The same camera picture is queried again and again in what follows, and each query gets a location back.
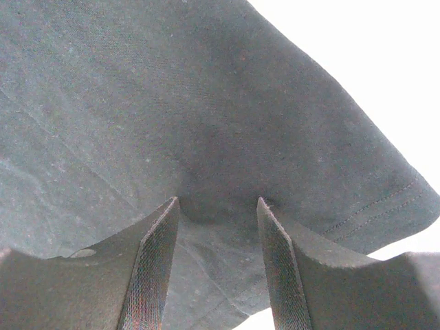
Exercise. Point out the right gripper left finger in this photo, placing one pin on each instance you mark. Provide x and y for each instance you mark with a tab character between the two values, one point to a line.
118	283

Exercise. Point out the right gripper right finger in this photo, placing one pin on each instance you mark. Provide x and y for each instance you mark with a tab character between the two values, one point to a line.
314	283

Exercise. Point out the black t shirt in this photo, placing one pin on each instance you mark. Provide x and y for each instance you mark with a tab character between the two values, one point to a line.
108	108

